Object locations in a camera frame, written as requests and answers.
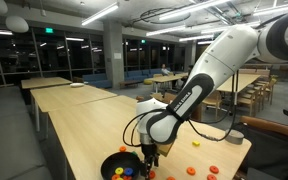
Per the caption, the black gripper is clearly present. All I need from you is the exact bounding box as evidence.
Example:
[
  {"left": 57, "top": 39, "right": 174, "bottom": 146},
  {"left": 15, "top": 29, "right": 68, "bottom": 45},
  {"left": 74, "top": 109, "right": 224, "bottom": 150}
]
[{"left": 140, "top": 144, "right": 159, "bottom": 180}]

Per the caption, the round blue block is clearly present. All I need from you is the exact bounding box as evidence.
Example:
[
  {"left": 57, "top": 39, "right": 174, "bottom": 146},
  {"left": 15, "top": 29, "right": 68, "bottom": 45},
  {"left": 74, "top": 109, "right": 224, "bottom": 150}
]
[{"left": 124, "top": 168, "right": 133, "bottom": 176}]

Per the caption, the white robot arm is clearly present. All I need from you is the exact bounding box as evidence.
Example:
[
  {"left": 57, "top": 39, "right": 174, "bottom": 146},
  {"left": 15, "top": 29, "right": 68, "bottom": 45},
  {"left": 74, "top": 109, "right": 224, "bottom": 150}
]
[{"left": 136, "top": 14, "right": 288, "bottom": 177}]

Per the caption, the black bowl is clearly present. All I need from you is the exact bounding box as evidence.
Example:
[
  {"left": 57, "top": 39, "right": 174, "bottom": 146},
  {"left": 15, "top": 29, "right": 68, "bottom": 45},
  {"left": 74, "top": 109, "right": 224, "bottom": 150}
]
[{"left": 101, "top": 152, "right": 141, "bottom": 180}]

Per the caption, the round yellow block in bowl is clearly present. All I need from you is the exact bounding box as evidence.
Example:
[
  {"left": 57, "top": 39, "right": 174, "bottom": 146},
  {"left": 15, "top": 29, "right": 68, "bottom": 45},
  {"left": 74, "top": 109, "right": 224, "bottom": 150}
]
[{"left": 115, "top": 167, "right": 124, "bottom": 175}]

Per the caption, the yellow square block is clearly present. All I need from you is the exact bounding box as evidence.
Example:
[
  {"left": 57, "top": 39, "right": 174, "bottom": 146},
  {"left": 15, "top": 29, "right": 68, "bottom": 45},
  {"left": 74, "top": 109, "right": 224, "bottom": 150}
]
[{"left": 192, "top": 141, "right": 200, "bottom": 147}]

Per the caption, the grey tape roll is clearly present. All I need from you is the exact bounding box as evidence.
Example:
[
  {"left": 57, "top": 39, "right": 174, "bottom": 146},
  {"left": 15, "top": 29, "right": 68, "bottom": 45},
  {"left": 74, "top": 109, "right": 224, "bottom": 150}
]
[{"left": 225, "top": 130, "right": 244, "bottom": 145}]

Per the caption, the white plate on table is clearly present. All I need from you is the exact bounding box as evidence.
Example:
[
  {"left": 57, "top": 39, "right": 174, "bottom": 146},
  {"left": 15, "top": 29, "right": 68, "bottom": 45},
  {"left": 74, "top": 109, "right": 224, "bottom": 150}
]
[{"left": 70, "top": 83, "right": 85, "bottom": 88}]

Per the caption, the brown padded chair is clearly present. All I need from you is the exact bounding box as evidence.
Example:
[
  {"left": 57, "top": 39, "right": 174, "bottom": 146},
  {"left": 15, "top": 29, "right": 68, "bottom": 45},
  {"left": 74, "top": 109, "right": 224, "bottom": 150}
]
[{"left": 240, "top": 116, "right": 288, "bottom": 136}]

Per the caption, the grey bench sofa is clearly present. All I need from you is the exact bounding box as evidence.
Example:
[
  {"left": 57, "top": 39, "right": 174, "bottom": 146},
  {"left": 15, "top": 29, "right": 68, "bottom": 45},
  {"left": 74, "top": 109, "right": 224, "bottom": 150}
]
[{"left": 0, "top": 86, "right": 52, "bottom": 180}]

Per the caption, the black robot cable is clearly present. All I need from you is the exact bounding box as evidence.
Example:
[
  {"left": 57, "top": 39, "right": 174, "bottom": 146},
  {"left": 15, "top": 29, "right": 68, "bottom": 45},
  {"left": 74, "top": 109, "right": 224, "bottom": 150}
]
[{"left": 122, "top": 69, "right": 240, "bottom": 148}]

